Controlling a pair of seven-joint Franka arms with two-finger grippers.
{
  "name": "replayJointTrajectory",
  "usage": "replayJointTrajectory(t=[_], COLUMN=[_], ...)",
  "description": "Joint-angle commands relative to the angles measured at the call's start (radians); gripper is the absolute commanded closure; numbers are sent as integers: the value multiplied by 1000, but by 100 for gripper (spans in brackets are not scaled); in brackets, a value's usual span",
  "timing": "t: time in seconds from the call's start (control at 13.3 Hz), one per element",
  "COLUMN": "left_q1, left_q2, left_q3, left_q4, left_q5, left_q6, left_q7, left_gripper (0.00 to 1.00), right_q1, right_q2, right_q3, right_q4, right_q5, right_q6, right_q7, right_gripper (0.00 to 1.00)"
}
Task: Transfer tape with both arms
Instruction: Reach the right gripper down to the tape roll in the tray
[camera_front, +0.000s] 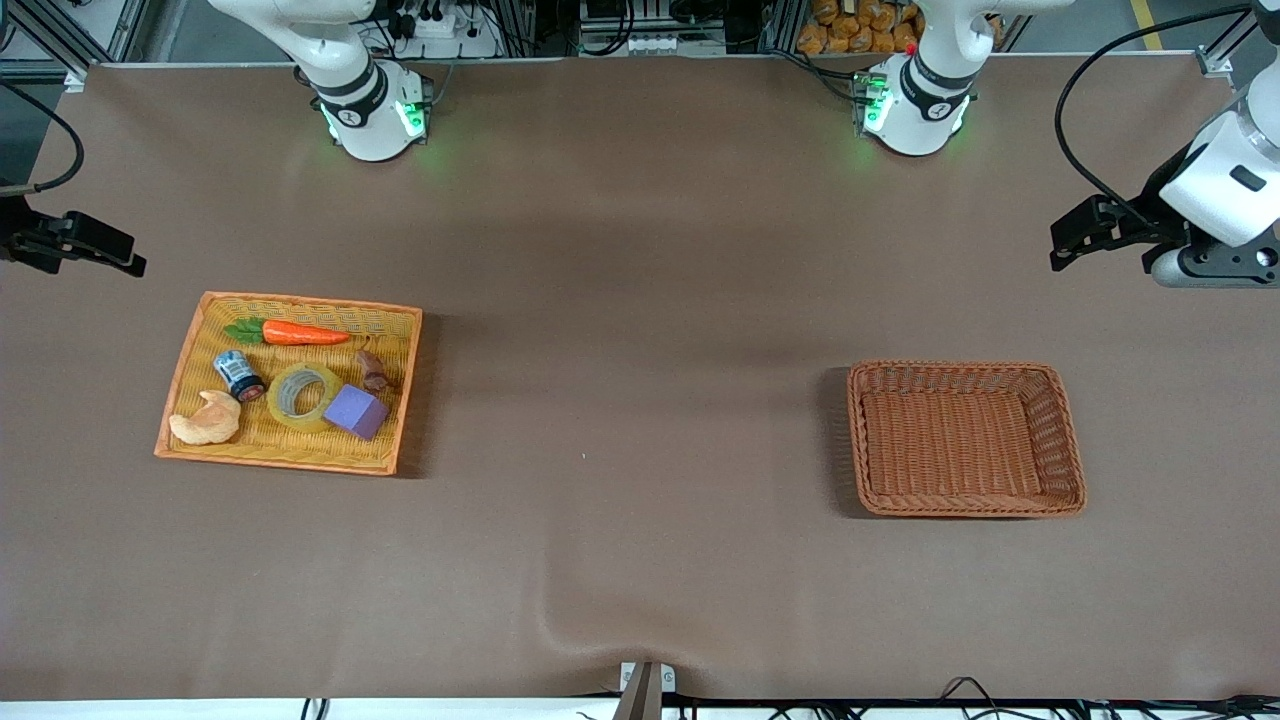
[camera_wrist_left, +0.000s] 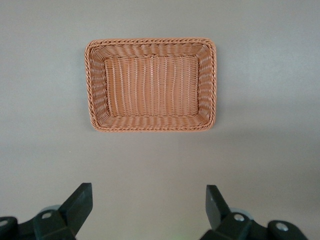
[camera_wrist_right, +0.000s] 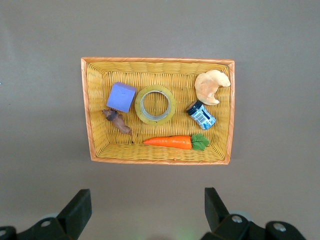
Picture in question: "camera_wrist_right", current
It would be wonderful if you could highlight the small jar blue label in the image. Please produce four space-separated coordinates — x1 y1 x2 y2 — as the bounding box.
185 99 217 131

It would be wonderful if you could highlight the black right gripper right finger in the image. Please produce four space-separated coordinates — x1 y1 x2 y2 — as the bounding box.
202 187 307 240

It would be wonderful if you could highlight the yellow wicker basket orange rim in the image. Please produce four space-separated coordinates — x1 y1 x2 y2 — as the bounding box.
80 57 236 166

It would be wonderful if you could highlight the brown table cover sheet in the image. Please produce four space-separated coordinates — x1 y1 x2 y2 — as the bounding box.
0 0 320 240

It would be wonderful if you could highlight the small brown toy figure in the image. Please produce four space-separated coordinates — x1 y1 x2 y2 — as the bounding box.
101 108 133 137

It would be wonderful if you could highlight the yellow tape roll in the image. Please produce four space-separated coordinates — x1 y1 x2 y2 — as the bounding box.
134 84 177 126

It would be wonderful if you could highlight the purple foam cube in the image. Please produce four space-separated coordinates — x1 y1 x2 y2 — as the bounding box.
106 81 137 113

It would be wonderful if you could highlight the toy croissant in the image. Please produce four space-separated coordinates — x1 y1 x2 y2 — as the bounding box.
194 69 232 106

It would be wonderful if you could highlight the orange toy carrot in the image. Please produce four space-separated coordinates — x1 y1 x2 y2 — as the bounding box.
143 133 210 152

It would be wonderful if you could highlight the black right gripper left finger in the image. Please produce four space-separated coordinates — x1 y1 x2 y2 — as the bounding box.
0 188 93 240

